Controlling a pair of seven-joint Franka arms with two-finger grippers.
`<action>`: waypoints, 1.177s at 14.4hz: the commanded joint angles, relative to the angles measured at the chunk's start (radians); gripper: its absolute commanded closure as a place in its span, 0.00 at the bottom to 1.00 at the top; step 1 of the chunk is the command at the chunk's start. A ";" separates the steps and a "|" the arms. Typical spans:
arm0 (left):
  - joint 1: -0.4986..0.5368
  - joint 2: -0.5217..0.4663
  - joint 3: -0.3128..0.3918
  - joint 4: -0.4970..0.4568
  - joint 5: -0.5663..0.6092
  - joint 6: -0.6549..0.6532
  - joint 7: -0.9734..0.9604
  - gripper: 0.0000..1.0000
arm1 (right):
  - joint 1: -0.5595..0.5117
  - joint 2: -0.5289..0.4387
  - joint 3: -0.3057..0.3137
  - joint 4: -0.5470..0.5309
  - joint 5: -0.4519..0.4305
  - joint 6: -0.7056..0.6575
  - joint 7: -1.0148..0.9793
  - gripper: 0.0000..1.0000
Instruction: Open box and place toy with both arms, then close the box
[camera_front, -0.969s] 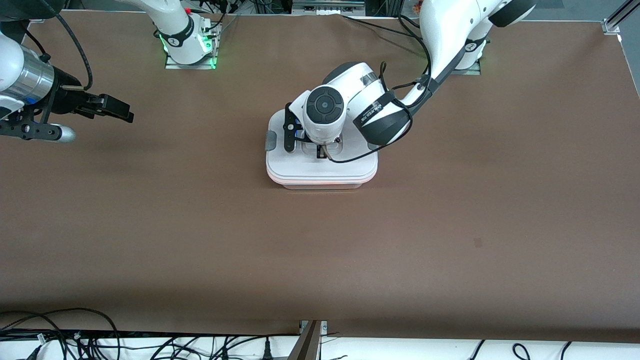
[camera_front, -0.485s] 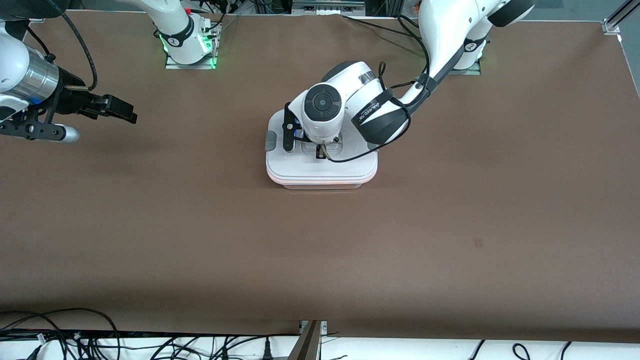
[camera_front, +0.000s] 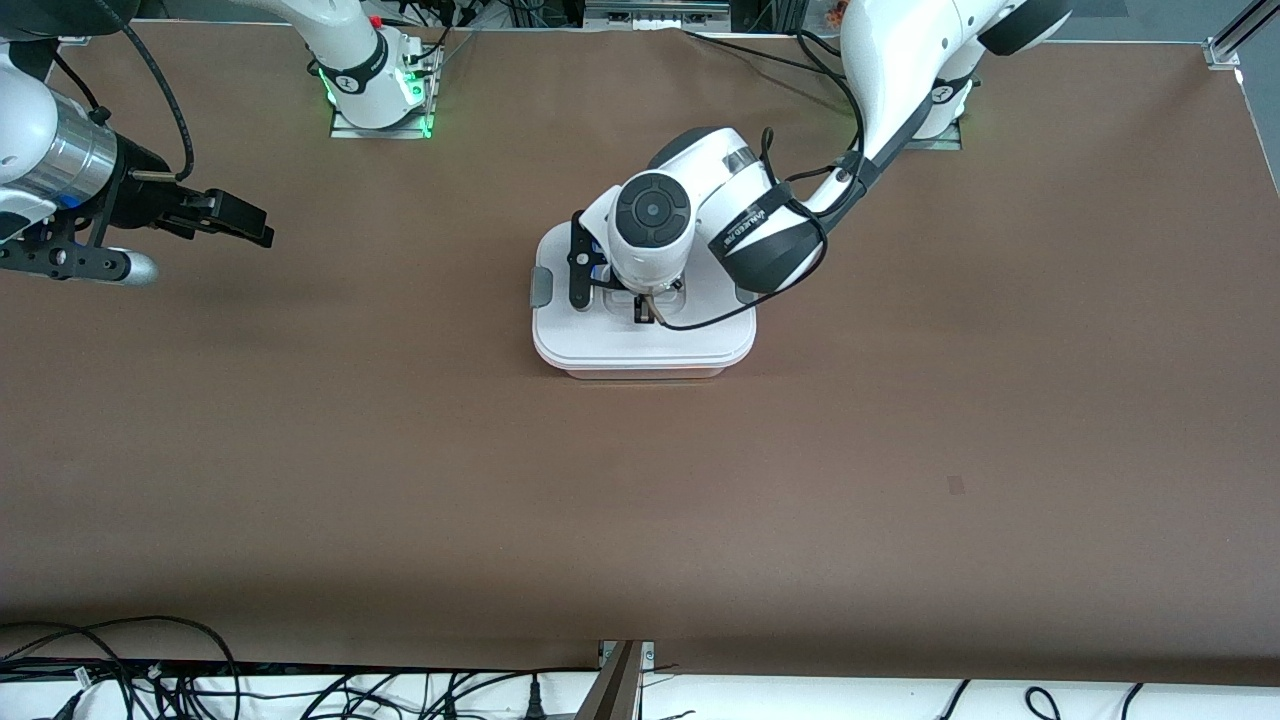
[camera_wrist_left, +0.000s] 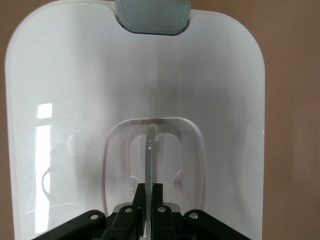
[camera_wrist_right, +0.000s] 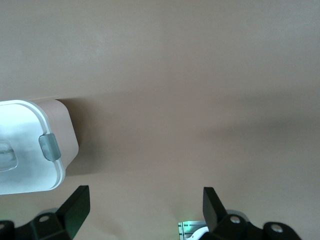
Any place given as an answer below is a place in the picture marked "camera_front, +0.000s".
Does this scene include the white box lid grey clips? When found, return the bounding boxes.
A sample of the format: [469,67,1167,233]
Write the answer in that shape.
[530,221,758,373]

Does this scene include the pink translucent plastic box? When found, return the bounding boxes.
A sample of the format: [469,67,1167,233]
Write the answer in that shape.
[562,364,729,380]

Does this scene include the brown table cover sheet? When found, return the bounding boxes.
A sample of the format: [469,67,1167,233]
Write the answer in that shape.
[0,20,1280,687]

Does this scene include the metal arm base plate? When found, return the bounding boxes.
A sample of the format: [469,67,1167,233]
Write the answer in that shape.
[898,118,964,152]
[330,45,438,140]

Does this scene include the black cables across table edge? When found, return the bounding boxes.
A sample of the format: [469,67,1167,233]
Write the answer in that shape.
[683,27,851,86]

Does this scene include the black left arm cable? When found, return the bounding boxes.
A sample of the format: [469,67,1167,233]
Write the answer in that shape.
[640,30,867,332]

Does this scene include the aluminium profile post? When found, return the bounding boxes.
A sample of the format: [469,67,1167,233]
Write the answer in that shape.
[574,640,657,720]

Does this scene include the black looping floor cable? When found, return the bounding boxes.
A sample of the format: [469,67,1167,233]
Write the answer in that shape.
[0,615,244,720]

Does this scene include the black cable along table edge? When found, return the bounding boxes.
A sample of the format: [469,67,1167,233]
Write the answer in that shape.
[0,655,603,675]

